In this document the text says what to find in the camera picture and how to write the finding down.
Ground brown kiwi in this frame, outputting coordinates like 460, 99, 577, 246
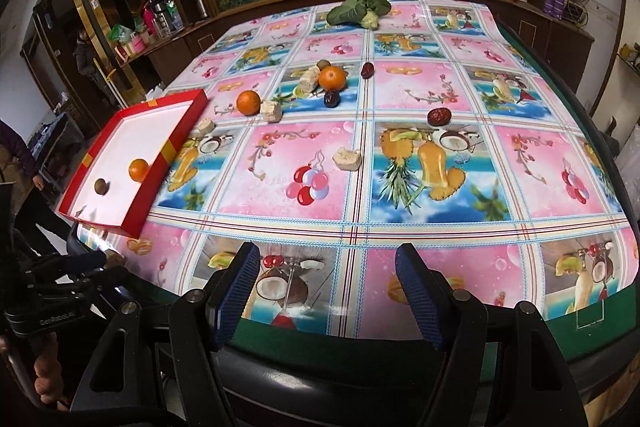
94, 178, 110, 195
317, 60, 331, 70

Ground orange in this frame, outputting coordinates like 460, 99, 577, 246
128, 158, 149, 183
318, 66, 347, 91
235, 90, 262, 116

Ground beige yam chunk front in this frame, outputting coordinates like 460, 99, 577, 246
332, 147, 362, 171

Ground beige yam chunk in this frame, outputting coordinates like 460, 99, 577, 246
260, 101, 283, 124
332, 147, 362, 171
190, 118, 216, 139

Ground red date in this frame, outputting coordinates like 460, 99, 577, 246
426, 107, 452, 127
360, 62, 375, 79

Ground person's left hand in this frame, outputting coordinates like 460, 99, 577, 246
0, 333, 68, 412

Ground person in dark clothes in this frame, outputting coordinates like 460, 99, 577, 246
1, 121, 70, 257

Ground beige yam chunk by tray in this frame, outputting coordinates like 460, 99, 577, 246
190, 118, 216, 139

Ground colourful fruit-print tablecloth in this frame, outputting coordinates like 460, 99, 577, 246
82, 0, 639, 351

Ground red and white tray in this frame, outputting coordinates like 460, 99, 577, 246
58, 89, 208, 239

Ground long beige yam piece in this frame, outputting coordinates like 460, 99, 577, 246
297, 65, 320, 94

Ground brown kiwi on table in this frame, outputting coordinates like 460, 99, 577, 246
317, 60, 331, 70

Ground pink thermos on counter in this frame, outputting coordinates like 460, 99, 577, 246
142, 5, 156, 36

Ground steel kettle on counter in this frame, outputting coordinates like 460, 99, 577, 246
149, 0, 172, 38

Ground green leafy vegetable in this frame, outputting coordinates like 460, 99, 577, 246
326, 0, 392, 30

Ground purple bottles on shelf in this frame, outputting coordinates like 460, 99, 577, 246
544, 0, 565, 20

